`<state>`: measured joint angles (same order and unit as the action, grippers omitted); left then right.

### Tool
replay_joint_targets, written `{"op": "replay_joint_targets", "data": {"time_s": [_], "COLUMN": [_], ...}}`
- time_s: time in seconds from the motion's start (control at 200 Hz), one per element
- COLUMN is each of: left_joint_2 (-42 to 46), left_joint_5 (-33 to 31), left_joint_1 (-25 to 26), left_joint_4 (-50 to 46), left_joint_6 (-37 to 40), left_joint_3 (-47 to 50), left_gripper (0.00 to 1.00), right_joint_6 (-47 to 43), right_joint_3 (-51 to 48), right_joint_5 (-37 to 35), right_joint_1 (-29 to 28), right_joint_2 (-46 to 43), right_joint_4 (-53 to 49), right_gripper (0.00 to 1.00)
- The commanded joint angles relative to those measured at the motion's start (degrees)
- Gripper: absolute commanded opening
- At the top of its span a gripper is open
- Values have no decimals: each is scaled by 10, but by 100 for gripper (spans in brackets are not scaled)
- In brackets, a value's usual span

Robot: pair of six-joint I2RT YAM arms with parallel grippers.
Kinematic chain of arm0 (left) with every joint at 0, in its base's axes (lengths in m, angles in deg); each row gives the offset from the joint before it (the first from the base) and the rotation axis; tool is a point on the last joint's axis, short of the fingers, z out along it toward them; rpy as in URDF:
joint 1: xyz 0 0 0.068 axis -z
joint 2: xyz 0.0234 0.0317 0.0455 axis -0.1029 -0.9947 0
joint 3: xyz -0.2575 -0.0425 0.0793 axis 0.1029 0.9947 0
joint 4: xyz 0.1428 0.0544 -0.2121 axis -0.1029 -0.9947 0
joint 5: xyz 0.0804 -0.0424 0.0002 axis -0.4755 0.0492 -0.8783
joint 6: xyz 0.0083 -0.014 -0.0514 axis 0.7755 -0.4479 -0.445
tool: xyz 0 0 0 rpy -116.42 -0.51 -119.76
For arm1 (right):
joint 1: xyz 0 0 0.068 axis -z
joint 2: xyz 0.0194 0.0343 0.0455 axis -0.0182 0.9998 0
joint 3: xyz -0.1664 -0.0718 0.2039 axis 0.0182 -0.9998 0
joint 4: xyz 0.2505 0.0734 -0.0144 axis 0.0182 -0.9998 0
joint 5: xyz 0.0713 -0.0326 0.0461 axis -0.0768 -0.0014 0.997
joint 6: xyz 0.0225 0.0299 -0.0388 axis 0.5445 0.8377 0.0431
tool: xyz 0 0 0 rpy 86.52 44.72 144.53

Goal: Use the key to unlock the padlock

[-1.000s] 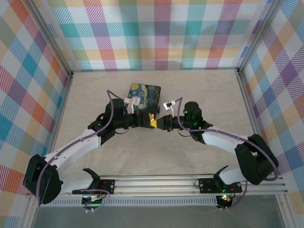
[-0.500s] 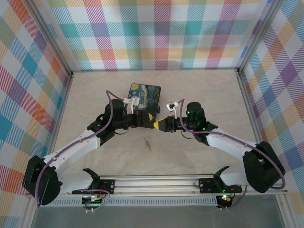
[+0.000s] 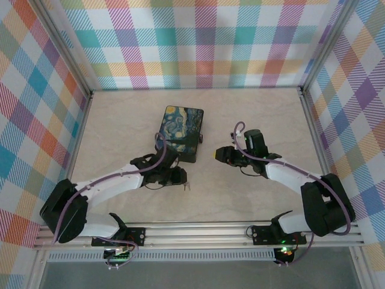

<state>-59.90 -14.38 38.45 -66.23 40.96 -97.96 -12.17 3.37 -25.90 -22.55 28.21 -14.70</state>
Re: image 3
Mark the aluminium side floor rail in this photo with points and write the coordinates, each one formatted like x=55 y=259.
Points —
x=81 y=126
x=316 y=135

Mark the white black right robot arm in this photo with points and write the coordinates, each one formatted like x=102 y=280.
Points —
x=285 y=174

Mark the starry night print box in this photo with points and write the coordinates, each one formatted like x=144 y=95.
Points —
x=180 y=126

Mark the long aluminium mounting rail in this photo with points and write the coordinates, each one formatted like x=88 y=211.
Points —
x=195 y=234

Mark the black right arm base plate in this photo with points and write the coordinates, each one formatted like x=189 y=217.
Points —
x=261 y=234

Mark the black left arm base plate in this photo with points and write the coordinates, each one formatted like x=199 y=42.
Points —
x=138 y=234

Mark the short aluminium frame post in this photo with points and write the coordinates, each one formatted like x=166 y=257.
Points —
x=359 y=268
x=37 y=271

